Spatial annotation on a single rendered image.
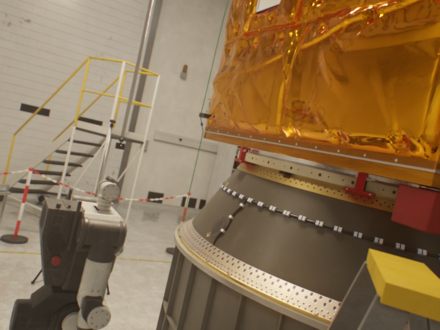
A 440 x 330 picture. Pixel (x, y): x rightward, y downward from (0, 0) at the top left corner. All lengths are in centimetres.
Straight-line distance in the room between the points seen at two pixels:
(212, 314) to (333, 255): 62
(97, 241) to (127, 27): 829
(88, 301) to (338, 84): 129
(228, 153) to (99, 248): 821
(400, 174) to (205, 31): 894
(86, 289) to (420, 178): 119
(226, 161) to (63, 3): 447
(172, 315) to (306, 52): 152
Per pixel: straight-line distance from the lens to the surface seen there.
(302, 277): 189
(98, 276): 163
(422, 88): 166
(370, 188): 195
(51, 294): 185
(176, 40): 1007
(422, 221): 165
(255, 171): 233
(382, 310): 105
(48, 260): 176
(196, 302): 222
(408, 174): 166
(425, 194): 165
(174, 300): 248
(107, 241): 160
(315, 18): 234
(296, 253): 193
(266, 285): 190
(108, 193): 177
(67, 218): 173
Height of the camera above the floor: 172
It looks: 2 degrees down
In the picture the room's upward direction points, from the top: 13 degrees clockwise
